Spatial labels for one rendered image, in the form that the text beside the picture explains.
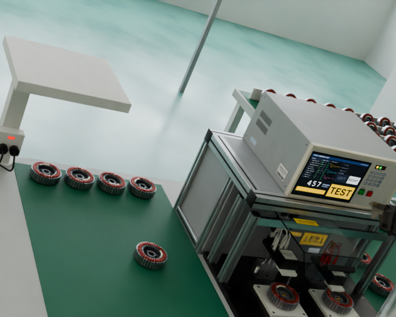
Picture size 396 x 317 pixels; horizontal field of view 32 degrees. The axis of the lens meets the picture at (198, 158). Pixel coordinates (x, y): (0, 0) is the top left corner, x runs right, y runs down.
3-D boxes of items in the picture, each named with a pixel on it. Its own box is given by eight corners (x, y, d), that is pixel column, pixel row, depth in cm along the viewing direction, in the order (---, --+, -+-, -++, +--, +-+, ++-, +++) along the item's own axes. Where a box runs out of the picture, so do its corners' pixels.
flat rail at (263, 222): (390, 242, 253) (394, 236, 252) (251, 224, 223) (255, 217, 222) (388, 240, 254) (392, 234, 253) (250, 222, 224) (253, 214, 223)
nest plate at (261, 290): (307, 319, 233) (308, 316, 232) (270, 317, 226) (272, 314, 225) (287, 289, 244) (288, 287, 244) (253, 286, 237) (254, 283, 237)
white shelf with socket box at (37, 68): (88, 217, 239) (132, 104, 220) (-20, 204, 221) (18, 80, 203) (69, 163, 266) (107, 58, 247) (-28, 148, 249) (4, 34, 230)
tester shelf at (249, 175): (403, 229, 252) (409, 220, 251) (250, 208, 220) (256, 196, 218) (343, 165, 287) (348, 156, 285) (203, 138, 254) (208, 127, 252)
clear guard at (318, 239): (363, 283, 219) (372, 270, 217) (304, 278, 208) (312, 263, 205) (315, 222, 245) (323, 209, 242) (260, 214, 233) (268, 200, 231)
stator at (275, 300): (302, 311, 234) (306, 303, 232) (276, 312, 227) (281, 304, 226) (285, 289, 242) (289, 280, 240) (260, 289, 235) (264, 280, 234)
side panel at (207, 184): (203, 254, 247) (239, 181, 234) (196, 253, 246) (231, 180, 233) (179, 209, 269) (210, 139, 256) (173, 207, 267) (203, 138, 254)
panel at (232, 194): (343, 265, 276) (379, 205, 264) (202, 251, 244) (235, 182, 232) (342, 263, 277) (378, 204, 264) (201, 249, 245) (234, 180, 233)
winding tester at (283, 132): (383, 212, 247) (412, 165, 239) (286, 197, 227) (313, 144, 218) (330, 155, 278) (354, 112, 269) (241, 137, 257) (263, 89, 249)
